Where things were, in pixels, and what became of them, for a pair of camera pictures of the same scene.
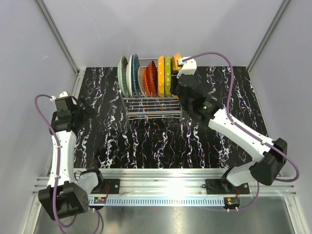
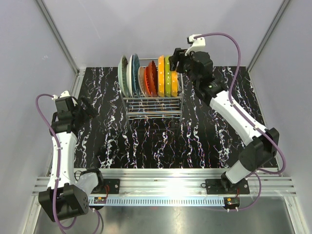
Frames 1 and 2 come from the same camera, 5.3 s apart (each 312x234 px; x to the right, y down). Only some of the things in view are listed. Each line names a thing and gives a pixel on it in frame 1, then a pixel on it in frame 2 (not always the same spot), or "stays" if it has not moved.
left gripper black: x=88 y=110 stays
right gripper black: x=173 y=82 to x=179 y=57
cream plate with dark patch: x=141 y=73 stays
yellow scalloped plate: x=161 y=76 stays
